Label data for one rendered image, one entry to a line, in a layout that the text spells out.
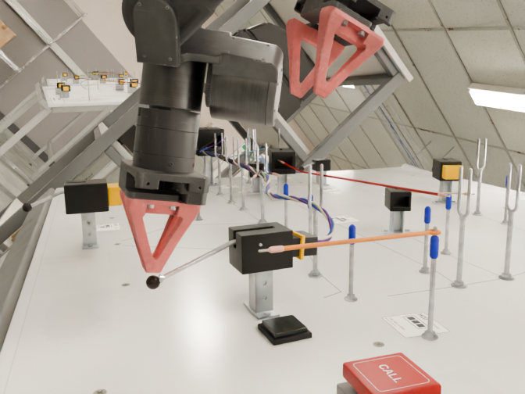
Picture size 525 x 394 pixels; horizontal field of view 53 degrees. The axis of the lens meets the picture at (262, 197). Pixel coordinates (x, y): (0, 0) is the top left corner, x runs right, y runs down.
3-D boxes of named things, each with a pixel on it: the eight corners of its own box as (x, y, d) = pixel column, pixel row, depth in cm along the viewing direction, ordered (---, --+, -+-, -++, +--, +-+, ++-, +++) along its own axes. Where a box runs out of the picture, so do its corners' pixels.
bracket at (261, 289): (243, 304, 58) (242, 260, 57) (263, 301, 59) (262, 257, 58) (258, 320, 54) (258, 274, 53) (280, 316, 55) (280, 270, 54)
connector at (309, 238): (265, 250, 57) (266, 232, 57) (303, 248, 59) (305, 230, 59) (279, 258, 54) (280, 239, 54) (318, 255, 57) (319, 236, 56)
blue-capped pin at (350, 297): (341, 298, 60) (342, 223, 58) (352, 295, 60) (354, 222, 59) (348, 302, 58) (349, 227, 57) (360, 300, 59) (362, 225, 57)
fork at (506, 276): (518, 280, 65) (527, 164, 62) (505, 281, 64) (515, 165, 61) (506, 274, 67) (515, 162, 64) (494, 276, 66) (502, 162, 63)
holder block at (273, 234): (228, 263, 57) (227, 226, 56) (276, 256, 59) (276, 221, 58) (242, 275, 53) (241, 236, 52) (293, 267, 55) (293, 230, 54)
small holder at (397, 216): (400, 222, 94) (401, 182, 93) (414, 235, 85) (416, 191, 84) (374, 222, 94) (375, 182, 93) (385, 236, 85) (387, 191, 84)
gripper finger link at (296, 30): (311, 109, 60) (343, 31, 60) (343, 109, 54) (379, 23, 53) (260, 82, 57) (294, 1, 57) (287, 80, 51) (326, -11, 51)
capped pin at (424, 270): (431, 274, 67) (435, 207, 65) (419, 274, 67) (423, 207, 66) (430, 270, 69) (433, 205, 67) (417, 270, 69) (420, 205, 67)
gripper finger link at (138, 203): (176, 259, 56) (186, 172, 55) (193, 281, 50) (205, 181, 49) (109, 257, 54) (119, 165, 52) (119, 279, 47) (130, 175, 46)
